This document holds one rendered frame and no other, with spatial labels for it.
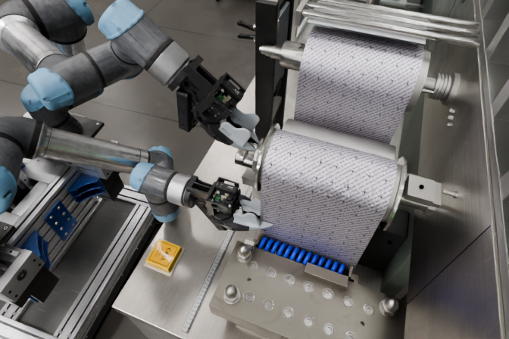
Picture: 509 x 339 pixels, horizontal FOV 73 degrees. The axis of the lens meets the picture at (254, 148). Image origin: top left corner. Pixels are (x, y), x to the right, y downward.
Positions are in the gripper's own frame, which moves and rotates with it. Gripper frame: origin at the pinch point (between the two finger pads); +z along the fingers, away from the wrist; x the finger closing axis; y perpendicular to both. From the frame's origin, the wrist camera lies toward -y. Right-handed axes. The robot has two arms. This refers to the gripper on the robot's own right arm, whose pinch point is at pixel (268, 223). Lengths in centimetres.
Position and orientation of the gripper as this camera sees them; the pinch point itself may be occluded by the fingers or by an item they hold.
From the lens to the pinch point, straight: 81.6
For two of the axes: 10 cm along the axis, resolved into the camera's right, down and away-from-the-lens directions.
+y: 0.0, -6.6, -7.5
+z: 9.3, 2.7, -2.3
